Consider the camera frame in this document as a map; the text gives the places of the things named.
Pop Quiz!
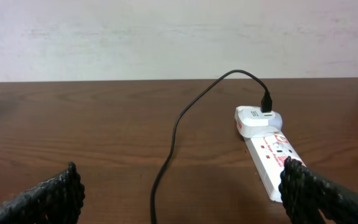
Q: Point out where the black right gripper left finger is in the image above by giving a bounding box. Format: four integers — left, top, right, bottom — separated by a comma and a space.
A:
0, 162, 85, 224

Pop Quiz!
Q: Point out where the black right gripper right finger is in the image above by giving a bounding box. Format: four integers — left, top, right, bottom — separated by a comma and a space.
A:
278, 157, 358, 224

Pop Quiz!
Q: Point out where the black USB charging cable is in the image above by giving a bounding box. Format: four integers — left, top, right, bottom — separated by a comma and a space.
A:
149, 69, 273, 224

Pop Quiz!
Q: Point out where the white power strip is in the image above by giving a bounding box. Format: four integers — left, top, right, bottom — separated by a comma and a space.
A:
244, 130, 301, 202

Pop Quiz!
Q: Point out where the white USB wall charger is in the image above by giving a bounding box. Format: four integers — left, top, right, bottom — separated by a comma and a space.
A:
234, 106, 283, 139

